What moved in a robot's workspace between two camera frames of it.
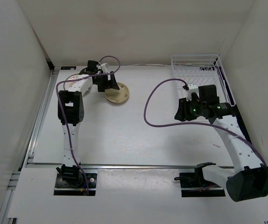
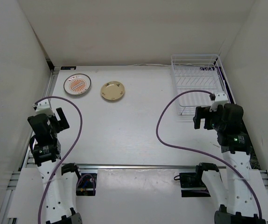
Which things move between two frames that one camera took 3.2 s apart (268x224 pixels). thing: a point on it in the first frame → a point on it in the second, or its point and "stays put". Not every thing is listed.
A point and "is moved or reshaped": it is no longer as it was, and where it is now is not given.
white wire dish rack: [203, 69] stays put
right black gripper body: [193, 108] → [212, 119]
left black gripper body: [102, 82] → [56, 127]
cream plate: [115, 95] is moved or reshaped
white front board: [128, 193] stays put
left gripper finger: [114, 84] → [60, 116]
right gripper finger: [180, 114] → [197, 118]
